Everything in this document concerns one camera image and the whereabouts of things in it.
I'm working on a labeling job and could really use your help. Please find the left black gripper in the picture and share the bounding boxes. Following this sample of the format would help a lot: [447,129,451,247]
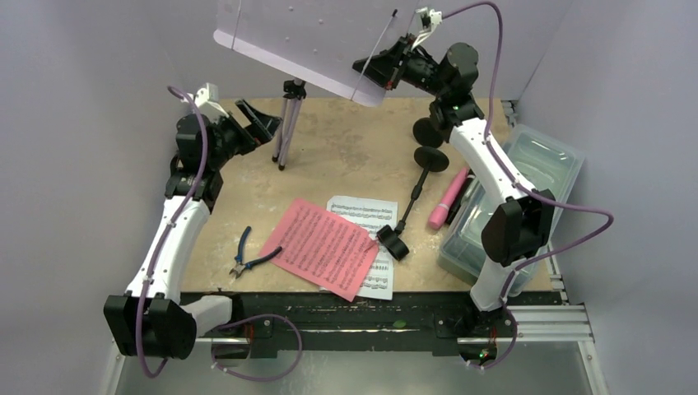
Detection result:
[207,99,281,170]

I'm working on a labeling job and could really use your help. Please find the lilac music stand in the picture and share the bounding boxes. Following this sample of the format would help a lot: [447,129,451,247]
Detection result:
[212,0,432,172]

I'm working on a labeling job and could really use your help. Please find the pink sheet music page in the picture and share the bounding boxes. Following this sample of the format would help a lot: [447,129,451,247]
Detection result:
[260,198,379,302]

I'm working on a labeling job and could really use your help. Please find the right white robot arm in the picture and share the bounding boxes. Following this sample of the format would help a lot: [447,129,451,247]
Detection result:
[352,34,555,335]

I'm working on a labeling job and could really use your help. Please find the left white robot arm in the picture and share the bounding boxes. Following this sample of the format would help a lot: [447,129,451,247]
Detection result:
[103,100,282,360]

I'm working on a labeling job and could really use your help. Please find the black microphone stand far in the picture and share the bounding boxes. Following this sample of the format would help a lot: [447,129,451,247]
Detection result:
[412,118,444,148]

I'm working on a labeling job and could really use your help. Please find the black microphone stand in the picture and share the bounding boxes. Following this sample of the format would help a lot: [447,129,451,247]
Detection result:
[376,146,449,261]
[412,118,444,148]

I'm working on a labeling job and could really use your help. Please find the black microphone stand near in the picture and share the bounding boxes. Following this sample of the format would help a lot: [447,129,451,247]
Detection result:
[376,146,449,261]

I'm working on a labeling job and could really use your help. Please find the white sheet music page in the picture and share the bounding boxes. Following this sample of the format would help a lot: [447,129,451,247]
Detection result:
[326,195,398,300]

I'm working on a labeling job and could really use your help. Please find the pink toy microphone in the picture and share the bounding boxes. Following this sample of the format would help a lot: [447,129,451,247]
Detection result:
[427,166,470,230]

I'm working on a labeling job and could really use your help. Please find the clear plastic storage box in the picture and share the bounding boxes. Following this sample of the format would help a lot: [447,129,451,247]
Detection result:
[436,123,585,293]

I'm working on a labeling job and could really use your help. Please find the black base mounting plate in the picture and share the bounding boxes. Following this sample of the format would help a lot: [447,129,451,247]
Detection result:
[179,291,563,361]

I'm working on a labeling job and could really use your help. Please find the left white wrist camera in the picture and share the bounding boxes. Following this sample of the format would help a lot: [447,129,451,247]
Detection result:
[193,82,229,123]

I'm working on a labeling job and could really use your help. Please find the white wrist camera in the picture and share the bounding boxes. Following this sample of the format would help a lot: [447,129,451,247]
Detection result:
[411,7,443,50]
[193,82,229,123]

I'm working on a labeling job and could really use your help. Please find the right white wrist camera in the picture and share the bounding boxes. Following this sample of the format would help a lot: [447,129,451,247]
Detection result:
[411,7,443,50]

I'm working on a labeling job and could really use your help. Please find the blue handled pliers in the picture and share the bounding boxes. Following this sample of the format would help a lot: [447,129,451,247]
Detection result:
[229,225,283,280]

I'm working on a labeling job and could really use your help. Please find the aluminium rail frame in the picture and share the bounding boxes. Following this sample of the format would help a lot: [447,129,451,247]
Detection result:
[100,98,609,395]

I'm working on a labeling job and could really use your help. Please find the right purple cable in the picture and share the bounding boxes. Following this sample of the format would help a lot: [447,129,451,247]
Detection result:
[441,0,615,372]

